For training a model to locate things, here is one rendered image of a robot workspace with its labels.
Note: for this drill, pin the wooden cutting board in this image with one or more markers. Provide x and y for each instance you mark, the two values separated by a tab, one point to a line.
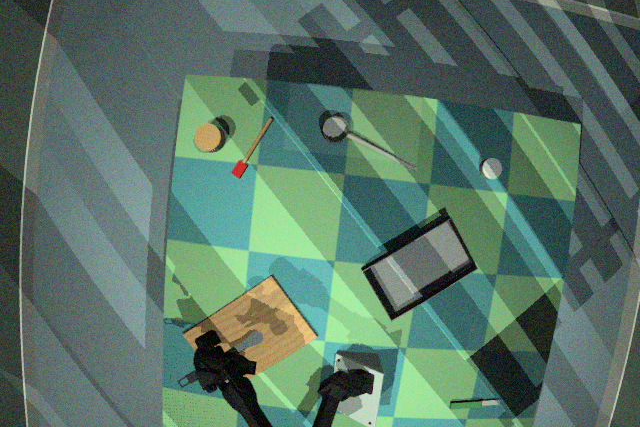
265	308

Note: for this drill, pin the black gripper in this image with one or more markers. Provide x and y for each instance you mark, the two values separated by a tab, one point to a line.
209	340

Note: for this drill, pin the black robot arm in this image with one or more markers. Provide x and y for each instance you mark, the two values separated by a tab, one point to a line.
212	369

